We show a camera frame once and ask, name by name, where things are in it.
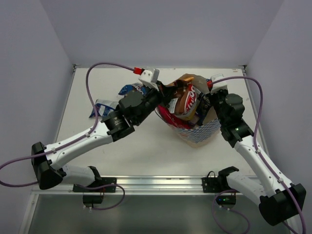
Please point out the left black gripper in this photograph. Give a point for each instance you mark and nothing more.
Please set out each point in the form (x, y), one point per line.
(160, 90)

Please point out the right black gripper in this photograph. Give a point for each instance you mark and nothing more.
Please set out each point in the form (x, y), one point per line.
(211, 96)

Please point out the blue Doritos chip bag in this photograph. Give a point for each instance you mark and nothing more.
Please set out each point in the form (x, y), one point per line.
(135, 87)

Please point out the brown Chips Ahoy bag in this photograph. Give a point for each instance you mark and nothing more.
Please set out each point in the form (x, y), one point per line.
(184, 102)

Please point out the checkered paper bag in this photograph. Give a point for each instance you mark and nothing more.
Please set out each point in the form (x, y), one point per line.
(199, 135)

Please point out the blue white cookie bag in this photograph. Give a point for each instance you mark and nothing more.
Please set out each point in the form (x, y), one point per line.
(104, 107)

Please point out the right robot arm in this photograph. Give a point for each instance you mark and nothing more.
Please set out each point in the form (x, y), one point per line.
(276, 196)

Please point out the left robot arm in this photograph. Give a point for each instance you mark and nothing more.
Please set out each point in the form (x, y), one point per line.
(50, 162)

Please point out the red KitKat snack bag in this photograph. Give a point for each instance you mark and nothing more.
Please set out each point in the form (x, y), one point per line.
(171, 119)

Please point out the orange snack bag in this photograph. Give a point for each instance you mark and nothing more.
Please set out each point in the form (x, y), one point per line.
(184, 80)

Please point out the dark blue snack packet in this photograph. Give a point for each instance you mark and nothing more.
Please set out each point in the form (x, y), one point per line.
(202, 108)

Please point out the purple snack packet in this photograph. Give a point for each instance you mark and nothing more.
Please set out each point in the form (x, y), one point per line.
(194, 120)

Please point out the right black controller box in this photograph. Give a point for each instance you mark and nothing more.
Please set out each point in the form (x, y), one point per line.
(226, 200)

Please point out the black controller box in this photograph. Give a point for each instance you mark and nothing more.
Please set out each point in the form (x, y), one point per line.
(91, 200)
(226, 200)

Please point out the left black controller box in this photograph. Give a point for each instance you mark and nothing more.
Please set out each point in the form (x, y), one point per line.
(91, 200)

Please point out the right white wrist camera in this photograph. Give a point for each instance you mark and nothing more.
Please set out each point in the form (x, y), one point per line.
(216, 83)

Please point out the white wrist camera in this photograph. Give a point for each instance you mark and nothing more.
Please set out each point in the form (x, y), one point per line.
(216, 83)
(149, 78)

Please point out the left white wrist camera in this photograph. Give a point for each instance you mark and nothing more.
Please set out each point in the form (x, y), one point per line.
(149, 78)

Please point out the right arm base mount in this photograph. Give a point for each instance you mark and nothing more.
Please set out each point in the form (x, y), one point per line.
(213, 183)

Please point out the aluminium mounting rail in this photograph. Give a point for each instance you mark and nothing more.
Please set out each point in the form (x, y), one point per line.
(135, 185)

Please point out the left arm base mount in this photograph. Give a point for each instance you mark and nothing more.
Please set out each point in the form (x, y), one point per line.
(99, 181)

